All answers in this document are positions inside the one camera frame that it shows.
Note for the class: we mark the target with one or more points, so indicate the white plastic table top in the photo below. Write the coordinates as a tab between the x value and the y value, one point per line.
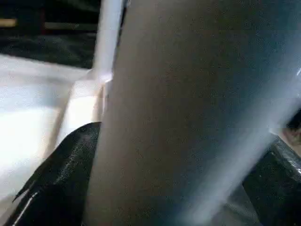
37	117

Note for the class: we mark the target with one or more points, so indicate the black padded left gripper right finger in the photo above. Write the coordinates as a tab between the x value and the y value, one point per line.
277	183

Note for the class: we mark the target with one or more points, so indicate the black mat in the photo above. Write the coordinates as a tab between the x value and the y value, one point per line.
47	49

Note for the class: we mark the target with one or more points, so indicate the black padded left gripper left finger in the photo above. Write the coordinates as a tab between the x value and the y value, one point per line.
56	183

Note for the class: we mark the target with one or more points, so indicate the small gold tag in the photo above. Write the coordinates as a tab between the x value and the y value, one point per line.
7	22

